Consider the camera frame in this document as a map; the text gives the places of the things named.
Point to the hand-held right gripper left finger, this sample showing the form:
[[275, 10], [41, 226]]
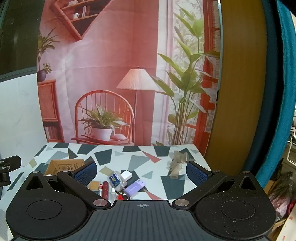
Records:
[[86, 172]]

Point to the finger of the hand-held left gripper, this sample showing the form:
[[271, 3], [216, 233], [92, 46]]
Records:
[[12, 162]]

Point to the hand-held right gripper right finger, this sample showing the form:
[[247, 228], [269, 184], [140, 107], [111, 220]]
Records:
[[196, 173]]

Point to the white marker with red cap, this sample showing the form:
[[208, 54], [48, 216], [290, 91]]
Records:
[[100, 190]]

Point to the dark red lipstick tube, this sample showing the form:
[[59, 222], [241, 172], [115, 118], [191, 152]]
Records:
[[106, 190]]

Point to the brown cardboard box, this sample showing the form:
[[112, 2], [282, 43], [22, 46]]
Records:
[[57, 165]]

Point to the clear bag of floss picks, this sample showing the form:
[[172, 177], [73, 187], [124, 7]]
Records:
[[116, 179]]

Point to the small white tube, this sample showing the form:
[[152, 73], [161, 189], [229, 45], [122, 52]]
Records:
[[113, 193]]

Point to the small white charger block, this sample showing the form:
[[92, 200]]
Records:
[[126, 175]]

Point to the purple plastic case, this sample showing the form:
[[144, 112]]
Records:
[[134, 187]]

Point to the small brown card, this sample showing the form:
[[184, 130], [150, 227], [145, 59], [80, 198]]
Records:
[[94, 185]]

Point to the pink plastic bag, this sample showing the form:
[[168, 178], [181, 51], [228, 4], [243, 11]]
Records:
[[279, 206]]

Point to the yellow wooden panel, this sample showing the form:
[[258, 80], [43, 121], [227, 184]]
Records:
[[242, 92]]

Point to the dark window pane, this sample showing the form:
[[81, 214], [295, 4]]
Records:
[[18, 34]]

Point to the pink room wall backdrop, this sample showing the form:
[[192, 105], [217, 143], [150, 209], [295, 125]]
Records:
[[104, 58]]

